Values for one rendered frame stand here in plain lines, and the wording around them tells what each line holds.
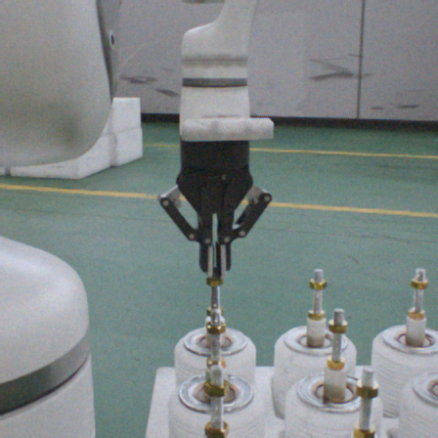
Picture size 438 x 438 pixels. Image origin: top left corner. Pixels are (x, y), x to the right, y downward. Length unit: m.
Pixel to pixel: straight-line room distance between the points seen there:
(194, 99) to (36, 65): 0.49
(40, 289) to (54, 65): 0.08
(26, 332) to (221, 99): 0.47
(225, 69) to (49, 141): 0.47
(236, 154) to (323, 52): 5.09
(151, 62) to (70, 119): 6.00
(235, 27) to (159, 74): 5.50
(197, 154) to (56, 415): 0.46
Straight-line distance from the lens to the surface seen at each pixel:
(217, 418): 0.51
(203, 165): 0.64
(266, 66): 5.81
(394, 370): 0.75
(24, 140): 0.18
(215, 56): 0.64
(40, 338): 0.20
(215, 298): 0.71
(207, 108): 0.63
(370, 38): 5.68
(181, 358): 0.72
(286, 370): 0.73
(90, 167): 3.31
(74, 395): 0.22
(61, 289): 0.21
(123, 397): 1.14
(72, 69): 0.17
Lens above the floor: 0.57
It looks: 14 degrees down
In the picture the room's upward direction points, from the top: straight up
